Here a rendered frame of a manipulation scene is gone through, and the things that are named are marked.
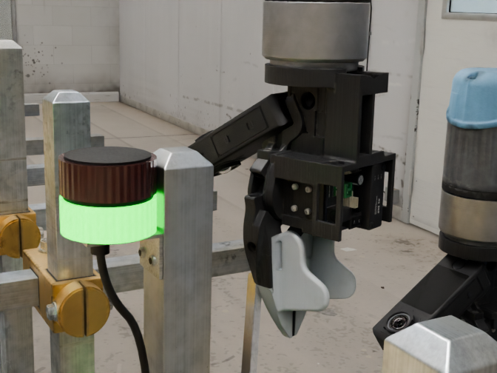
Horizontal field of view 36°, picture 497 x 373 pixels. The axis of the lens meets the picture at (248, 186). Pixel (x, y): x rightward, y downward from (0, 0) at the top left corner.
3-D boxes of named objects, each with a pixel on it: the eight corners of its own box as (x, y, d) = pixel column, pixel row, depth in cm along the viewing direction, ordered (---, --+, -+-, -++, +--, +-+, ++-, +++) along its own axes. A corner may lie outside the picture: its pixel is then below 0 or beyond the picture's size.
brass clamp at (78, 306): (74, 286, 85) (73, 242, 84) (117, 331, 74) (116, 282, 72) (18, 294, 82) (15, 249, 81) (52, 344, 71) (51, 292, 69)
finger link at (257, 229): (258, 294, 56) (260, 176, 54) (242, 289, 57) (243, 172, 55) (296, 277, 59) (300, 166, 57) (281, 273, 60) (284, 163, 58)
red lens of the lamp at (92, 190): (135, 177, 52) (135, 145, 51) (171, 197, 47) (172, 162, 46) (47, 185, 49) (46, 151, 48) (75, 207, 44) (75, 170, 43)
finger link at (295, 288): (316, 367, 55) (320, 244, 53) (253, 343, 59) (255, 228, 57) (339, 353, 58) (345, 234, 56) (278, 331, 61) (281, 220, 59)
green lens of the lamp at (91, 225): (136, 212, 52) (135, 181, 52) (171, 237, 47) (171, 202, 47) (49, 222, 50) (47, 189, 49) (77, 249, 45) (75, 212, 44)
